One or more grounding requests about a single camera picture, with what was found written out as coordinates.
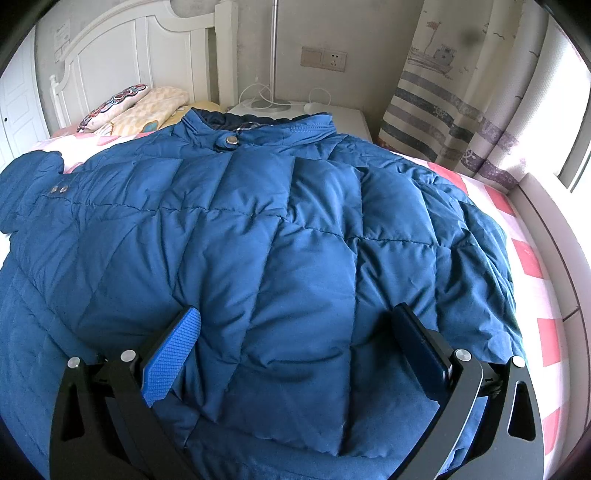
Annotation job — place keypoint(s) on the blue puffer jacket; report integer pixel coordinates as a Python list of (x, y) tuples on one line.
[(277, 230)]

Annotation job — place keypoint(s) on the striped printed curtain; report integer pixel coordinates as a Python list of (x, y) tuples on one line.
[(443, 115)]

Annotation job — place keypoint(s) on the pink checked bed sheet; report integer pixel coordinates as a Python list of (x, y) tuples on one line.
[(549, 332)]

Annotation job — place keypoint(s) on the silver pole lamp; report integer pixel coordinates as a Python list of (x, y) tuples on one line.
[(275, 55)]

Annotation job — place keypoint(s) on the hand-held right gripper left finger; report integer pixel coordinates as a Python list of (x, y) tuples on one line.
[(171, 355)]

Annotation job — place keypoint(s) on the beige wall switch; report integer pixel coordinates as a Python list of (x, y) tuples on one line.
[(312, 57)]

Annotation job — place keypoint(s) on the beige wall socket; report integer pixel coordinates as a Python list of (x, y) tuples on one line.
[(334, 59)]

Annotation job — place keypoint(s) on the window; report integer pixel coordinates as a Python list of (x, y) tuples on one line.
[(575, 138)]

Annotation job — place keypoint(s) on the yellow checked pillow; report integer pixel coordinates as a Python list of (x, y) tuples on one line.
[(154, 108)]

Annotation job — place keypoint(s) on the white wardrobe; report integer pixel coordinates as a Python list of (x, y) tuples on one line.
[(18, 106)]

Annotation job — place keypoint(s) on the colourful patterned pillow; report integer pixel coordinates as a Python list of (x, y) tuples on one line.
[(115, 104)]

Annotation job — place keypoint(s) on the white nightstand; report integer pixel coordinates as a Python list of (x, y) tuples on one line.
[(351, 121)]

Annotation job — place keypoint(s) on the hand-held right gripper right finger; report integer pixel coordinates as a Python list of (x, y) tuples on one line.
[(420, 353)]

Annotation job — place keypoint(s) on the paper note on wall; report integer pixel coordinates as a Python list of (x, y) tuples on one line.
[(61, 41)]

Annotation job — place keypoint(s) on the white wooden headboard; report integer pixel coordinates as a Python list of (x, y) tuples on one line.
[(161, 60)]

